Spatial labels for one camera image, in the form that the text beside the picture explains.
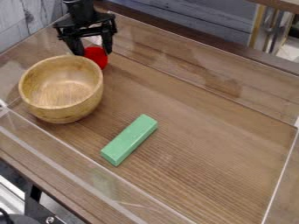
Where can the black table leg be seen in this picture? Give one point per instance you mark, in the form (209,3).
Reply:
(35,210)

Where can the clear acrylic front barrier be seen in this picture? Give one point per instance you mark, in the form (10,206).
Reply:
(86,187)

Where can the wooden bowl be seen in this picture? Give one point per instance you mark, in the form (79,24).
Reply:
(62,88)

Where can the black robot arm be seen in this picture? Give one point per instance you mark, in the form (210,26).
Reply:
(82,10)

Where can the green rectangular block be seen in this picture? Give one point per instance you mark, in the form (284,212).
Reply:
(130,138)

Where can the red fruit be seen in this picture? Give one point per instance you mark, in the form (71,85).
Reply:
(97,54)

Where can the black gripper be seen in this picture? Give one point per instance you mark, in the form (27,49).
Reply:
(101,25)

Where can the gold metal chair frame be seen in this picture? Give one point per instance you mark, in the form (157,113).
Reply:
(272,26)

